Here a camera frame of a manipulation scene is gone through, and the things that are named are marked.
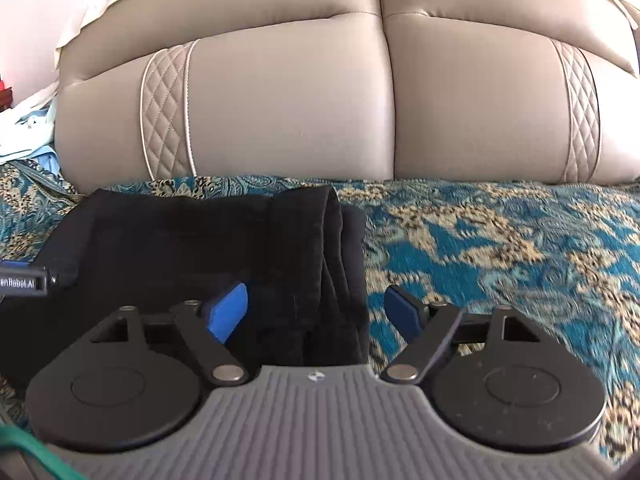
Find teal and gold patterned blanket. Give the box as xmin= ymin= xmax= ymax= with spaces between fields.
xmin=0 ymin=159 xmax=640 ymax=461

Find green cable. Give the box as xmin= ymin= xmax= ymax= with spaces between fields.
xmin=0 ymin=424 xmax=83 ymax=480

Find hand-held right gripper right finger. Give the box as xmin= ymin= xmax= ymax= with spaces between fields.
xmin=380 ymin=285 xmax=545 ymax=384

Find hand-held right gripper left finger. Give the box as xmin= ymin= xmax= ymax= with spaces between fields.
xmin=90 ymin=282 xmax=249 ymax=387

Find beige padded leather headboard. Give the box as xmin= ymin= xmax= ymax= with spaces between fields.
xmin=52 ymin=0 xmax=640 ymax=195

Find black pants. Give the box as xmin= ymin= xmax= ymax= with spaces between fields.
xmin=0 ymin=185 xmax=372 ymax=393

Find light blue cloth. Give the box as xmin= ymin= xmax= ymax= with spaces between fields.
xmin=0 ymin=102 xmax=68 ymax=183

